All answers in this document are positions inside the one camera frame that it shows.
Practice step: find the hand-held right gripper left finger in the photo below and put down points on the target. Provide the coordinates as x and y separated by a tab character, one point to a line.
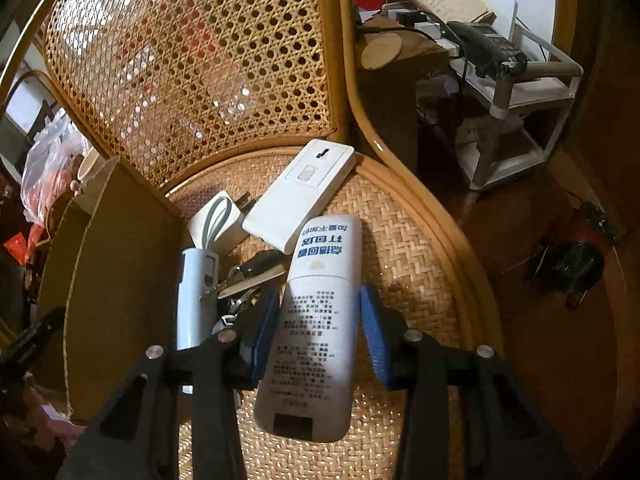
265	330

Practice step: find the bunch of keys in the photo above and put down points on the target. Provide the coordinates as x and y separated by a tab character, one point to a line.
255	265

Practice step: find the rattan chair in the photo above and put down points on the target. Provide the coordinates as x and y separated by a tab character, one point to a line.
200	60

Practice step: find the black desk telephone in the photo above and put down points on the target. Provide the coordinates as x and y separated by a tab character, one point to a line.
480	42

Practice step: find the wooden log stool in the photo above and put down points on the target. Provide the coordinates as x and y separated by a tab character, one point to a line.
382	50

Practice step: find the white panel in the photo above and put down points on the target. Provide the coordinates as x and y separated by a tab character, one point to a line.
505	10

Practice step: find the cardboard box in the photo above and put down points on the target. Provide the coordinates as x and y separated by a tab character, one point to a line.
120	260

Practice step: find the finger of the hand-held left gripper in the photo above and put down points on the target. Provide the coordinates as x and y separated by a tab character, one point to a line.
32	334

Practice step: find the white printed bottle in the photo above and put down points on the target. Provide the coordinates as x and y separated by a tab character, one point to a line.
310	335

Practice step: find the white metal cart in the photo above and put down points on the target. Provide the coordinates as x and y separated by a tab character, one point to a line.
525	95

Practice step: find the clear plastic bag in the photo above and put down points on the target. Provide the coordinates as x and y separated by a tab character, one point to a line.
47	150

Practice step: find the cream mug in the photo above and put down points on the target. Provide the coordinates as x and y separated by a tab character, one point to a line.
92	167

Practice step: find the white power strip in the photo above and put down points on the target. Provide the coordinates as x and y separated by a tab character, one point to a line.
400	10

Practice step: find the light blue stick device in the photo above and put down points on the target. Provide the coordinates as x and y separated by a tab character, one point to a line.
192	300

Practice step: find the black and red floor appliance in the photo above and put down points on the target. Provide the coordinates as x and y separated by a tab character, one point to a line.
575	265

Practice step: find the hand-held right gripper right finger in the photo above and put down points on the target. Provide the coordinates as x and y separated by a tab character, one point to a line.
372	330

